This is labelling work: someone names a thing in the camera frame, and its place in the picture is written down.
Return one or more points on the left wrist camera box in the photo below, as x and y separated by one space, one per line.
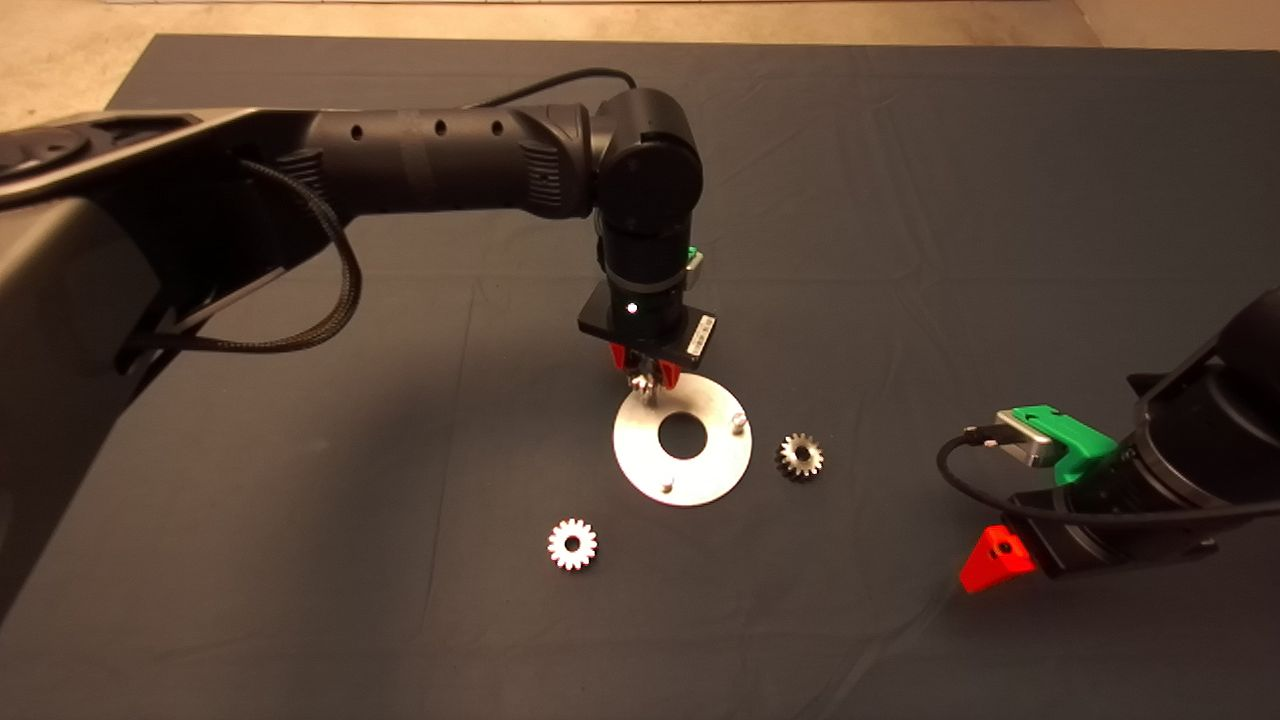
695 272

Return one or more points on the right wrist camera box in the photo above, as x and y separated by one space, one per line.
1032 442

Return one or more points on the round metal carrier plate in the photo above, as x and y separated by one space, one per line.
640 455

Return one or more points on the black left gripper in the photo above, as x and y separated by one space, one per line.
645 325

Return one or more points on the dark steel planetary gear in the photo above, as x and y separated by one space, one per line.
812 462
641 380

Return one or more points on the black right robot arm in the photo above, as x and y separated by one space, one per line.
1235 425

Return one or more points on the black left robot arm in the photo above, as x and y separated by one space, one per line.
450 160

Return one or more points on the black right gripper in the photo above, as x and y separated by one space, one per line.
1115 538

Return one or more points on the bright steel planetary gear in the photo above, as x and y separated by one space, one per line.
586 550

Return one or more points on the right green camera mount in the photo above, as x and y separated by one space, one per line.
1088 448

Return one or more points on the dark grey table cloth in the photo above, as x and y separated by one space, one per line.
900 200

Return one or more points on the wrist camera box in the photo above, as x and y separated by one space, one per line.
1032 442
695 272

